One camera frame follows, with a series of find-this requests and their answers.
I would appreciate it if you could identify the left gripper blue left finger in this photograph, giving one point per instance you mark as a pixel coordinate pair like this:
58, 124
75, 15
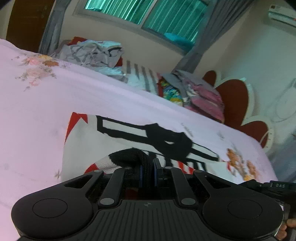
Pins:
142, 174

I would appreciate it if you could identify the striped red black white sweater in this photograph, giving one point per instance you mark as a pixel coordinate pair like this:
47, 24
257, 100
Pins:
97, 143

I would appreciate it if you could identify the pink floral bed sheet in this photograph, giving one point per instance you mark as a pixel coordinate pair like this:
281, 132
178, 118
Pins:
37, 100

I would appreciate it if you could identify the grey curtain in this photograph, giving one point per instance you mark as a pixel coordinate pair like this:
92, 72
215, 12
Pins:
220, 17
51, 35

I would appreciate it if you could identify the white wall air conditioner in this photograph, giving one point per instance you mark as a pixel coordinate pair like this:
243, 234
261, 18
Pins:
282, 14

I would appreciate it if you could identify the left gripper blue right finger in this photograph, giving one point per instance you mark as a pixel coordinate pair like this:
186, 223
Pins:
158, 172

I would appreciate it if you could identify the right grey curtain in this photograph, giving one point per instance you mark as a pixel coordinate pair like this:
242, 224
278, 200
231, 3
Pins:
220, 17

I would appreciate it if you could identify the right human hand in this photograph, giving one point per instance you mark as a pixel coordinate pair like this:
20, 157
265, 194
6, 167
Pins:
290, 223

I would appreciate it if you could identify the folded pink clothes stack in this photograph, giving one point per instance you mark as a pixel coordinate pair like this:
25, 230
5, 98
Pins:
192, 93

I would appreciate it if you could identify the green glass window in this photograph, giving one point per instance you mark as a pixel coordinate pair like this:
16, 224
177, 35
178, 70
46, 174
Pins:
173, 23

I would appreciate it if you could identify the crumpled grey clothes pile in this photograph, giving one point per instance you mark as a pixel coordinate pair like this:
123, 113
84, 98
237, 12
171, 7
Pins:
99, 56

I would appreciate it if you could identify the brown wooden door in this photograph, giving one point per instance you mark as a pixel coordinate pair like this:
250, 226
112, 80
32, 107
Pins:
27, 23

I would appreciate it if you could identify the red white flower headboard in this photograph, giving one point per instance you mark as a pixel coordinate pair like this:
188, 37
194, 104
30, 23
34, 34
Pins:
239, 103

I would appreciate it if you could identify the grey striped white pillow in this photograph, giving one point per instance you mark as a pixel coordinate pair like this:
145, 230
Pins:
140, 77

